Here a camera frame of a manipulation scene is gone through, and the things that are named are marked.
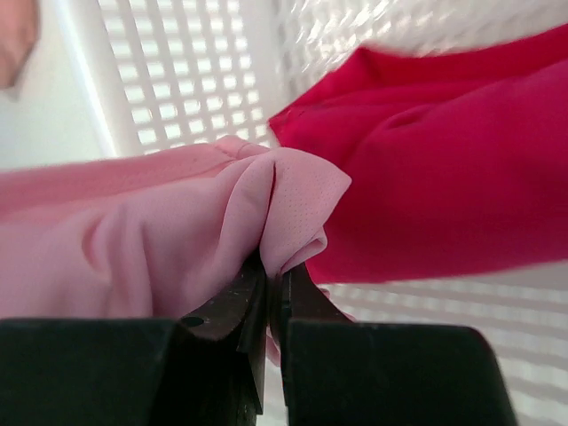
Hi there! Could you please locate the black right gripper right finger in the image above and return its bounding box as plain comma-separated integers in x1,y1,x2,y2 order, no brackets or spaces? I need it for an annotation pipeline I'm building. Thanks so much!
270,265,517,426

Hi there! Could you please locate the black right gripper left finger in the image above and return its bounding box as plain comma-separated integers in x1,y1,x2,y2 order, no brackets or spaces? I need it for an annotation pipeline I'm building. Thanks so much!
1,254,267,425

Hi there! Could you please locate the light pink t-shirt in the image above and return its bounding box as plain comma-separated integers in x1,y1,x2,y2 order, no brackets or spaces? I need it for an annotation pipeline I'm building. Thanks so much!
0,135,354,367

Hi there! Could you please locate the red rolled t-shirt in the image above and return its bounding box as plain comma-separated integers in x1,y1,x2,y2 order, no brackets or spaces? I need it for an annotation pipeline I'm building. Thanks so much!
269,26,567,283

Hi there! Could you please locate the white plastic basket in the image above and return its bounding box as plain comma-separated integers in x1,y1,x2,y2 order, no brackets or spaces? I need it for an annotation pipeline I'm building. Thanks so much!
43,1,567,425

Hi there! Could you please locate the peach orange t-shirt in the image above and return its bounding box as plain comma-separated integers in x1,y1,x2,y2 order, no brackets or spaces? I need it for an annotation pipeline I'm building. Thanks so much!
1,0,39,90

